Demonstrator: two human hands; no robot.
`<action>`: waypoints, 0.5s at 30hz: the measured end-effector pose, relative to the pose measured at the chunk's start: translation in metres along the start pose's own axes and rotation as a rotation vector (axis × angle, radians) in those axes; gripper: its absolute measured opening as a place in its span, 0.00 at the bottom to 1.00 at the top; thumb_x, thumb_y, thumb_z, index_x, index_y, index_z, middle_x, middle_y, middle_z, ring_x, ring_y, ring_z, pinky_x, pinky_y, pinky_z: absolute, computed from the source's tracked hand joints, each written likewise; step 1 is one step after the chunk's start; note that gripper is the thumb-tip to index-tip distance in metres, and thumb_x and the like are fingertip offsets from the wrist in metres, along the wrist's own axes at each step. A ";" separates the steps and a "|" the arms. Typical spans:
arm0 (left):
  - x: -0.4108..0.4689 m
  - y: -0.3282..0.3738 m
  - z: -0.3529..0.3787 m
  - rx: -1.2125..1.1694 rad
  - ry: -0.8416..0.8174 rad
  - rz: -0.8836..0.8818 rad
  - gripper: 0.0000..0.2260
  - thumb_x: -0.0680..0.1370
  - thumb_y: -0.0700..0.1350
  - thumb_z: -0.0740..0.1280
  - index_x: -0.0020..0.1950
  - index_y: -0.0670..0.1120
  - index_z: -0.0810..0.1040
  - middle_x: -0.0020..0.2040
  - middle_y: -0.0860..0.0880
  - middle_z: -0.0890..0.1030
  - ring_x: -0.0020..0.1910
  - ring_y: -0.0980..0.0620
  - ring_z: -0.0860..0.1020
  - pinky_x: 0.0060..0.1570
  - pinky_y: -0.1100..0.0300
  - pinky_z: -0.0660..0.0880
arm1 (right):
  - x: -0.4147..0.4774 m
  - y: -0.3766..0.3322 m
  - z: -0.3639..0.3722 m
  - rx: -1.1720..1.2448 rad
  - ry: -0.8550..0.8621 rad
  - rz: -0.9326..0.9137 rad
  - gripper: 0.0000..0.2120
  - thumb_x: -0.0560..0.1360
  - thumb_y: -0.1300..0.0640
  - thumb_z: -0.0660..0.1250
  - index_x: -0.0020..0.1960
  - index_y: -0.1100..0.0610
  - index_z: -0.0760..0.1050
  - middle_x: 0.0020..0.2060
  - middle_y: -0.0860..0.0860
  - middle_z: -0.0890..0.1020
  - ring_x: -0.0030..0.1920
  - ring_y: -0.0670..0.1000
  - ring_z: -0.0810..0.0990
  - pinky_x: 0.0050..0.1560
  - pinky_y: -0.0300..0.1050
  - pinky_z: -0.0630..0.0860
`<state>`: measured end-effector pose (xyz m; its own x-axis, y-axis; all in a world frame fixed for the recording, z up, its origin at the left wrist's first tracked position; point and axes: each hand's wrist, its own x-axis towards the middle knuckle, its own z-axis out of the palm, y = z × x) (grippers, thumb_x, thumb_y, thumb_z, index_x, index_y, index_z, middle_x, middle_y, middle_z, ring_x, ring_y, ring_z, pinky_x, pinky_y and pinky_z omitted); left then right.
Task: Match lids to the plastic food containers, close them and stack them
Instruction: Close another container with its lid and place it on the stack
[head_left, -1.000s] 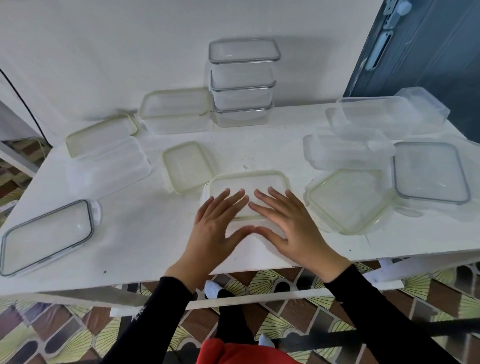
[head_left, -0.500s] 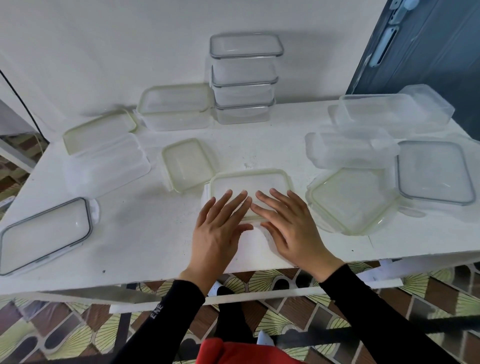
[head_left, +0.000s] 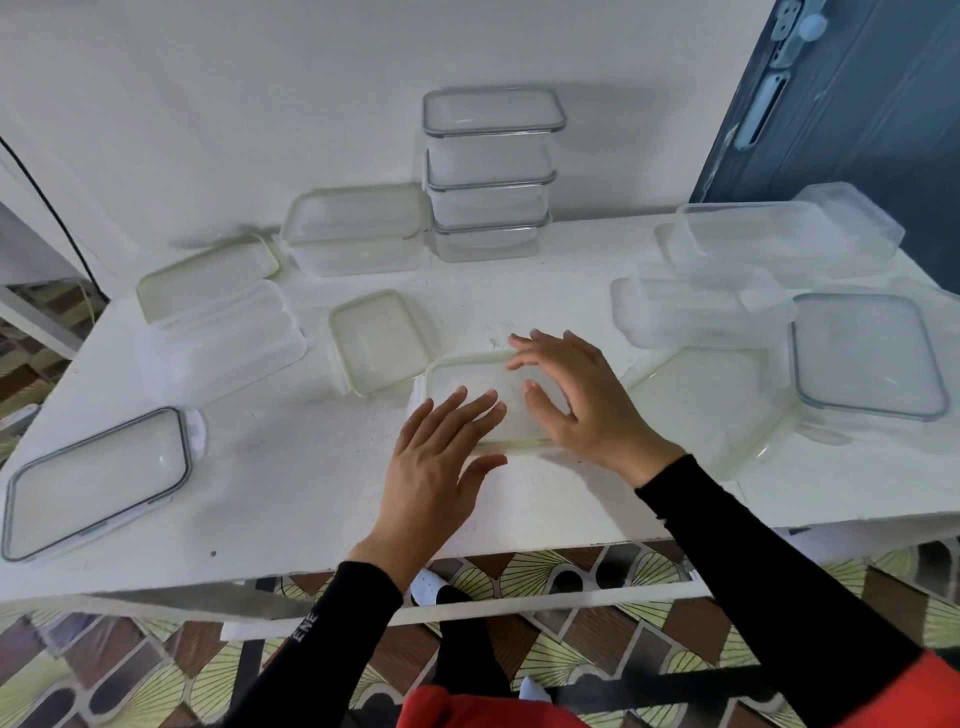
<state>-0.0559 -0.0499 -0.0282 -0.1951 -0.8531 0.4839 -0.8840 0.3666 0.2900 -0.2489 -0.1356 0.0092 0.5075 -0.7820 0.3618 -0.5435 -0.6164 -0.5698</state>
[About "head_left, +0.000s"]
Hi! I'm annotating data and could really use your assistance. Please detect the person's right hand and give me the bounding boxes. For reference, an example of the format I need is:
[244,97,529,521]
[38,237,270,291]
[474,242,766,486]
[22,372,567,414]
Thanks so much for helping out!
[506,329,686,489]

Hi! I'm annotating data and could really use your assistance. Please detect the person's left hand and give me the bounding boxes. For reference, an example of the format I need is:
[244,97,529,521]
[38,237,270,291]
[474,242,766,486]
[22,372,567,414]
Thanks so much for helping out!
[348,386,509,594]

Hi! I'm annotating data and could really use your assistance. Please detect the small clear container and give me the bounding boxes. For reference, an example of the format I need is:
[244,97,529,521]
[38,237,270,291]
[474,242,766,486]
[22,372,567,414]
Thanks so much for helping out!
[407,350,580,457]

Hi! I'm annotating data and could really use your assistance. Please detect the square green-rimmed clear lid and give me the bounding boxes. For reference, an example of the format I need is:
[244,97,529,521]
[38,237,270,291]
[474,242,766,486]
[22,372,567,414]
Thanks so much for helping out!
[626,346,800,481]

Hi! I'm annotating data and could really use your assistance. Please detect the small green-rimmed clear lid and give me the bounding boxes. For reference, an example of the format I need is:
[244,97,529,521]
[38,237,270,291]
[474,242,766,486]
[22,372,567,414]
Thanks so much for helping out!
[328,290,433,399]

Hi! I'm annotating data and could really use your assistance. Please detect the medium clear food container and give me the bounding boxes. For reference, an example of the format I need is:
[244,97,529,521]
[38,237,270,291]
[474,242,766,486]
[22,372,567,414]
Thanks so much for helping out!
[425,170,555,228]
[431,215,550,264]
[421,86,564,189]

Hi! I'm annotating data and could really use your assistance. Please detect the medium grey-rimmed clear lid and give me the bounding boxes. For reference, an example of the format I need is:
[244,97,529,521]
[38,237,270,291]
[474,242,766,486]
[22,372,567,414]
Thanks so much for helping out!
[429,213,553,235]
[425,170,558,193]

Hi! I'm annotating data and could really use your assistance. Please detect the green-lidded container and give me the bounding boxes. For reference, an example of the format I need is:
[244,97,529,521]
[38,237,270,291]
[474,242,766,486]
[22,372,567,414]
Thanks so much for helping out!
[281,187,430,279]

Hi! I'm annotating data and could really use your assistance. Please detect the large grey-rimmed clear lid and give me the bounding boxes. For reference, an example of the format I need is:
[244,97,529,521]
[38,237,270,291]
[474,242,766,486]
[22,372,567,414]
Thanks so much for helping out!
[789,292,950,423]
[0,407,208,564]
[421,86,568,139]

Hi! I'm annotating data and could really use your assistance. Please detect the large green-rimmed clear lid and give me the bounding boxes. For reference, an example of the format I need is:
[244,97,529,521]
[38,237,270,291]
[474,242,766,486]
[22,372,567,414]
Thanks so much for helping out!
[136,236,283,325]

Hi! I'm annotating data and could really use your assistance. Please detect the person's left forearm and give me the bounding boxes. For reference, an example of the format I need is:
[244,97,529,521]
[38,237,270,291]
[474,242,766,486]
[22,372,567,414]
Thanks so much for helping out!
[224,560,406,728]

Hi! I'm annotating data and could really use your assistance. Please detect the person's right forearm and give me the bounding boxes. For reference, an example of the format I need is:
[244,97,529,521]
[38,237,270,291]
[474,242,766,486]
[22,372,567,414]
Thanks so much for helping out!
[635,453,924,728]

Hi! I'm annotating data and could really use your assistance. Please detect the white table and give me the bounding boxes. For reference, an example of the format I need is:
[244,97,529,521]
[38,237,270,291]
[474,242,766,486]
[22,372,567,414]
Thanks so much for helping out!
[0,213,960,643]

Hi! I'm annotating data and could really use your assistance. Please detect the black trousers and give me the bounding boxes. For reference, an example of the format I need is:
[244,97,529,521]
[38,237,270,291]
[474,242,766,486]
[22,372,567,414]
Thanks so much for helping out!
[434,584,511,699]

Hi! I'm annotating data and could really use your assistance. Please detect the red garment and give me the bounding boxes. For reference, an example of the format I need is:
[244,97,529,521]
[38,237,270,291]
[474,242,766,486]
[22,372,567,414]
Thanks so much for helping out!
[397,648,960,728]

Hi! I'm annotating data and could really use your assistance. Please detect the blue-grey door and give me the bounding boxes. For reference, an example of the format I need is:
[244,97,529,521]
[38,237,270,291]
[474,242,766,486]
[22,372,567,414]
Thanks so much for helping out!
[689,0,960,294]

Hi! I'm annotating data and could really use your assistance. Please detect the white door frame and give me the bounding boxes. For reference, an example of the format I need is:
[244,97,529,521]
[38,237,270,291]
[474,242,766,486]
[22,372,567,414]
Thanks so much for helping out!
[0,284,84,360]

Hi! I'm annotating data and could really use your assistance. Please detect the black wall cable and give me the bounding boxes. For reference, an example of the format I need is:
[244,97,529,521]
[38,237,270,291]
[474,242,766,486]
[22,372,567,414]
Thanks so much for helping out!
[0,134,110,301]

